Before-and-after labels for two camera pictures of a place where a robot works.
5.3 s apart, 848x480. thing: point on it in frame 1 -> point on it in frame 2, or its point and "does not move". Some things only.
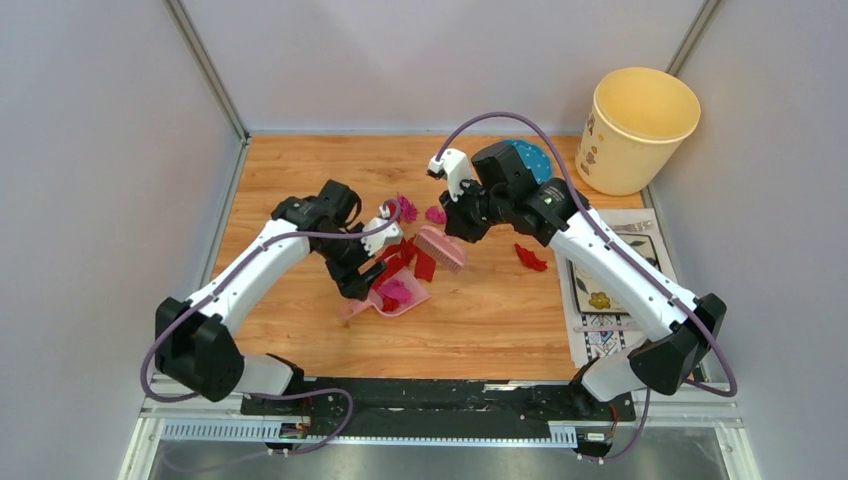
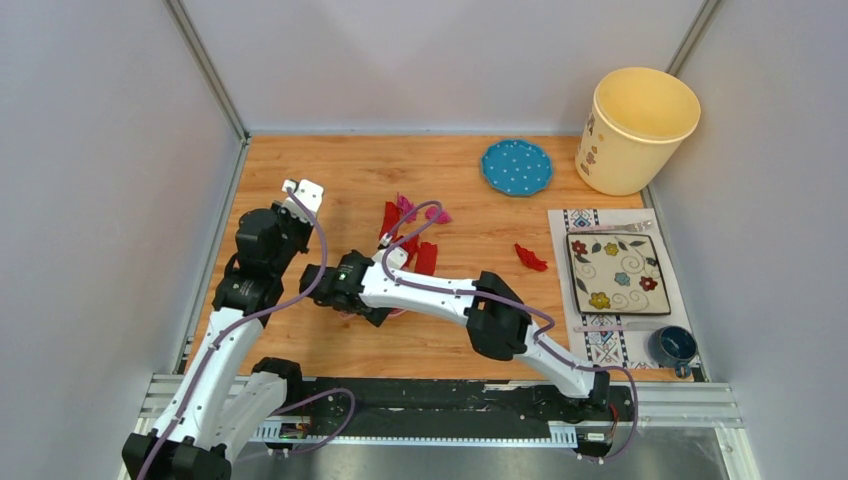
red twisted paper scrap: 407,249 does not move
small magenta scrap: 435,214 does not move
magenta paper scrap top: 408,212 does not move
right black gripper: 456,223 -> 374,314
